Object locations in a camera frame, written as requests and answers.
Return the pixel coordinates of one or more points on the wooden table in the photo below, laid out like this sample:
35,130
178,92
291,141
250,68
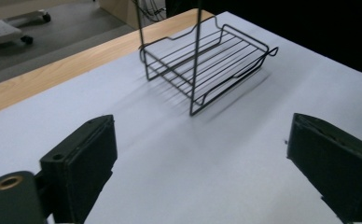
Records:
61,74

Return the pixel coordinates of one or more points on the black curtain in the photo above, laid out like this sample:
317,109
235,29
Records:
294,25

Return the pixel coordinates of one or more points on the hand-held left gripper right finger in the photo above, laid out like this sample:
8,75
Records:
334,168

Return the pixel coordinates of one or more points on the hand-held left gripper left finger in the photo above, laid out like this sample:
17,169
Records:
86,161

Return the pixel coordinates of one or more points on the light wooden desk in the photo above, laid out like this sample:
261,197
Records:
117,9

